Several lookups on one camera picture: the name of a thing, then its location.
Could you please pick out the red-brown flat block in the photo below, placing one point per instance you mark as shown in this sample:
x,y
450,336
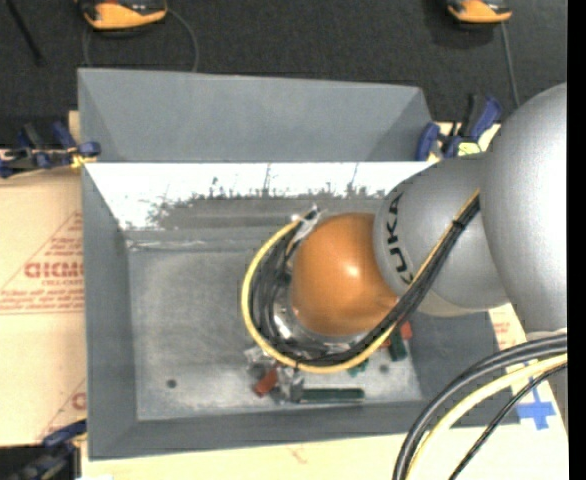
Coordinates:
x,y
265,383
405,329

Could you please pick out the dark green flat block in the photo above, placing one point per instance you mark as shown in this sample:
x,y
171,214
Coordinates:
x,y
399,347
333,394
358,368

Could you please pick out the grey metal bin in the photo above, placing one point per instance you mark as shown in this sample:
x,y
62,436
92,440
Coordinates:
x,y
188,308

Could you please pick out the brown cardboard board red print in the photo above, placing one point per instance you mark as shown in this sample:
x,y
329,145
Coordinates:
x,y
33,348

